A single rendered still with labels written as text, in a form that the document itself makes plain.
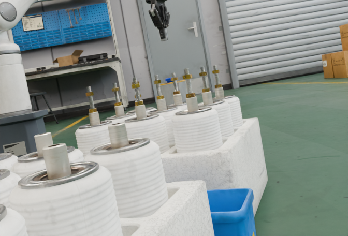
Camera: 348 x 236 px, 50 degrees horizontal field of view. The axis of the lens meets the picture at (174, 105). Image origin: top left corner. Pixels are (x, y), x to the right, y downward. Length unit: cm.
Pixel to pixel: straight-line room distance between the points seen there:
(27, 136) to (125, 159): 69
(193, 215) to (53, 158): 20
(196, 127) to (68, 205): 42
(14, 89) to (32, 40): 506
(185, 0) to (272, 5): 141
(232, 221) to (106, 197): 26
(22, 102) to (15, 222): 86
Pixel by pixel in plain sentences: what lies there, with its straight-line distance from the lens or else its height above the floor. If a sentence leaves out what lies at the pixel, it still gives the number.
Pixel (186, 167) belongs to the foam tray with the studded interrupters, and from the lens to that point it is 71.
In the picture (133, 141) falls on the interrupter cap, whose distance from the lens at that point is 49.
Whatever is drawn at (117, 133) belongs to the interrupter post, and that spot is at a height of 27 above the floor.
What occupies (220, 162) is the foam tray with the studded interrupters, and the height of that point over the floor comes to 16.
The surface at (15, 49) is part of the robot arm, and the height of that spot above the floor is 48.
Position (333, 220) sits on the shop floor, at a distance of 82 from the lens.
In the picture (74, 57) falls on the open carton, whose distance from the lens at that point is 571.
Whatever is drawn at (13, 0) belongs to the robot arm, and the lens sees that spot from 117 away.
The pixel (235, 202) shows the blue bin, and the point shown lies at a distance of 67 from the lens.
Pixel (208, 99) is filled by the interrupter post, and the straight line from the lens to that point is 86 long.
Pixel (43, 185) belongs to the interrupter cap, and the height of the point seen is 25.
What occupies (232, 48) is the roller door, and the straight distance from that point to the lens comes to 612.
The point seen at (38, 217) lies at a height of 23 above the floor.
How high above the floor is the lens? 32
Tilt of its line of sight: 4 degrees down
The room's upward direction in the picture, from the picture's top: 10 degrees counter-clockwise
